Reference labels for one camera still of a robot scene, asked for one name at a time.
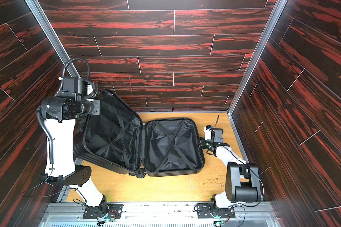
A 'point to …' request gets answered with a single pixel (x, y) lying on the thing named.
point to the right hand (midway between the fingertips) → (201, 141)
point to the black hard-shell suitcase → (117, 140)
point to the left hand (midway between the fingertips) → (96, 104)
